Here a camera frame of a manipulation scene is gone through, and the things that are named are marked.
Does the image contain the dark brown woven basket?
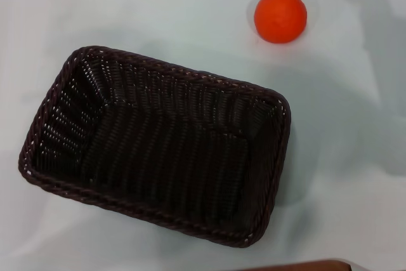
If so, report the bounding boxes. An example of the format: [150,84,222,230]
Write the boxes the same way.
[18,45,292,249]

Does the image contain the brown table edge strip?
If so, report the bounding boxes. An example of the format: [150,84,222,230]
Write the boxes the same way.
[243,258,353,271]

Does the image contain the orange fruit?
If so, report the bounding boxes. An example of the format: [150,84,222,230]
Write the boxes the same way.
[253,0,308,44]

